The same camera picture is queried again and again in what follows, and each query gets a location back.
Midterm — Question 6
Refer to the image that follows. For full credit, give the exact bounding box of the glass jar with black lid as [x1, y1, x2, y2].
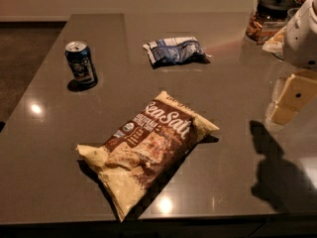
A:
[246, 0, 297, 45]

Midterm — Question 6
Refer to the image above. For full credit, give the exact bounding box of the blue chip bag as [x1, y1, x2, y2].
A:
[143, 37, 209, 66]

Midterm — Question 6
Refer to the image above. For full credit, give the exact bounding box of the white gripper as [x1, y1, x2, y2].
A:
[276, 0, 317, 111]

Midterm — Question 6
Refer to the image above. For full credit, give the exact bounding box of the brown sea salt chip bag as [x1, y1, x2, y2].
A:
[77, 91, 218, 220]

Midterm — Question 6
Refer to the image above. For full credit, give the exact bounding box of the blue soda can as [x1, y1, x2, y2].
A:
[65, 41, 98, 88]

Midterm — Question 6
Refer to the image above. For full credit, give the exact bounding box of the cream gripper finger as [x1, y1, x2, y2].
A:
[267, 103, 297, 125]

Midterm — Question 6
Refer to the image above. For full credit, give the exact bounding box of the clear drinking glass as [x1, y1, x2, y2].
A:
[272, 7, 299, 60]

